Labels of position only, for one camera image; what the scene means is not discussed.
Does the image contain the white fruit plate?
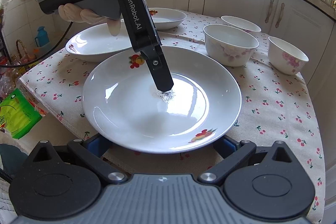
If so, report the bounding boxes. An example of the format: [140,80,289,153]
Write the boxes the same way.
[82,46,242,154]
[149,8,187,31]
[65,22,131,63]

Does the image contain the white floral bowl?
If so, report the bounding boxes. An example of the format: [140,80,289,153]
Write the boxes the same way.
[203,24,259,67]
[268,36,309,75]
[221,15,261,35]

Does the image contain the cherry print tablecloth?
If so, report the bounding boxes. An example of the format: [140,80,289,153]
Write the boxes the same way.
[18,9,326,224]

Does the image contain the green snack bag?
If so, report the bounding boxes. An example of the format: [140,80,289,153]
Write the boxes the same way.
[0,89,42,139]

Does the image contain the blue thermos bottle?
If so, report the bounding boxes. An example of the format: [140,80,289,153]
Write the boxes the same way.
[34,26,50,47]

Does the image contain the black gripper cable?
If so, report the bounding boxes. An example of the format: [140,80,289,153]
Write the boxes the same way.
[0,21,74,69]

